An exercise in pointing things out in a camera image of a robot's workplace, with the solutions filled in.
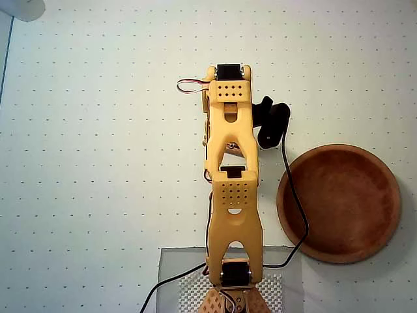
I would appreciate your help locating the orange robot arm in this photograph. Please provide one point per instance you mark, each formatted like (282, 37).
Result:
(234, 208)

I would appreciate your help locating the round brown wooden bowl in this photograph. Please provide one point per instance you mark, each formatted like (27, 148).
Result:
(345, 202)

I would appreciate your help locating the white cylindrical container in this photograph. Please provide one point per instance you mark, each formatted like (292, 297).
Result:
(23, 9)

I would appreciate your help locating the grey base mat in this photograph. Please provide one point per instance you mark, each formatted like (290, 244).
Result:
(169, 261)

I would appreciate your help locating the white checkered anti-slip pad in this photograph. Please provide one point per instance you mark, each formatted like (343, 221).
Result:
(192, 293)

